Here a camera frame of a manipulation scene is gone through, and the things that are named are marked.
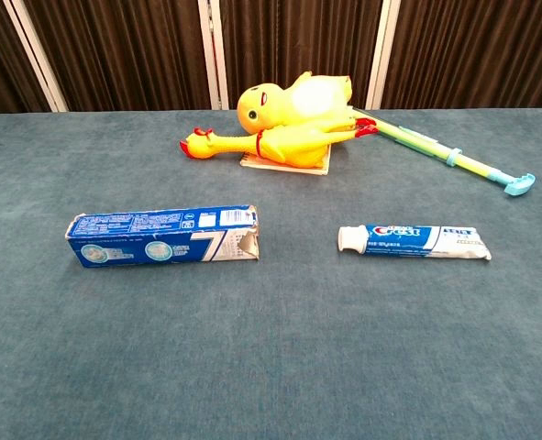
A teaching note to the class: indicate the spiral notebook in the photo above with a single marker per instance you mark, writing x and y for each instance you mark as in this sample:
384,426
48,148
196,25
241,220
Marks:
298,169

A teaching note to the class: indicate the teal table cloth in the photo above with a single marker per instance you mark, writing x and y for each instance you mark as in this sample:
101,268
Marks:
270,344

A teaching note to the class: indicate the yellow duck toy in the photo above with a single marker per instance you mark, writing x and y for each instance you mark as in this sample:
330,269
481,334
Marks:
263,110

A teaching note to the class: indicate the green yellow toy syringe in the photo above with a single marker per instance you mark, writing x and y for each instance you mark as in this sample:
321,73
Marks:
470,163

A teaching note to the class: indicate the yellow rubber chicken toy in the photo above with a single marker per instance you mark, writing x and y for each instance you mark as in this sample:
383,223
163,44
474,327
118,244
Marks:
293,142

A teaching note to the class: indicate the white frame post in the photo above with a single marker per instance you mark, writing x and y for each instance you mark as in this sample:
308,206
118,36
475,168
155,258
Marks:
213,55
383,55
34,50

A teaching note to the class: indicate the white blue toothpaste tube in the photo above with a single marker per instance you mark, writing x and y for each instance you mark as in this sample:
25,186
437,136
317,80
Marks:
403,238

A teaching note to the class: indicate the blue toothpaste carton box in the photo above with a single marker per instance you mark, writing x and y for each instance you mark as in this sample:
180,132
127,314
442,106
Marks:
137,247

